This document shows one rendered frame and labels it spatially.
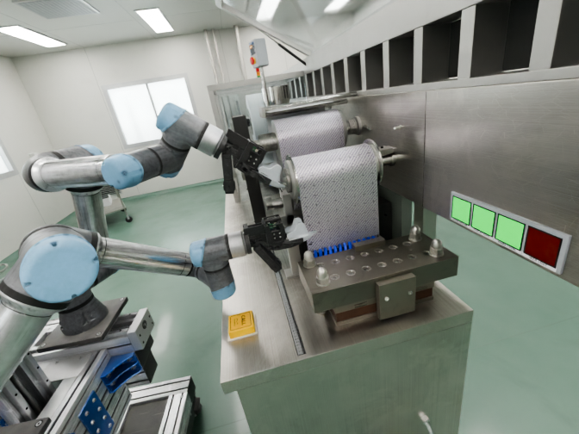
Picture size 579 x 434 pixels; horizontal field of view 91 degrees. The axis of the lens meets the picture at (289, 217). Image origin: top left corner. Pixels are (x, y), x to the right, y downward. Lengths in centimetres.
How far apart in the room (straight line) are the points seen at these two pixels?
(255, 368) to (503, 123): 72
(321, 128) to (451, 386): 90
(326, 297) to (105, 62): 632
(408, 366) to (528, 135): 62
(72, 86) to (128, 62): 109
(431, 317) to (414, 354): 11
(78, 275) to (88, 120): 623
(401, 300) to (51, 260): 76
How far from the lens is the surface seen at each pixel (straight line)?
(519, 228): 65
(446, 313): 88
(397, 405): 103
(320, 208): 84
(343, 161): 83
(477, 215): 71
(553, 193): 61
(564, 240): 61
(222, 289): 87
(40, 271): 67
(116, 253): 85
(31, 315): 72
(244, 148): 78
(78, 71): 684
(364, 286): 76
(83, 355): 139
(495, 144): 66
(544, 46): 61
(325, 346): 78
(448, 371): 103
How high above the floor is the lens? 148
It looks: 23 degrees down
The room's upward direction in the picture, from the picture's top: 10 degrees counter-clockwise
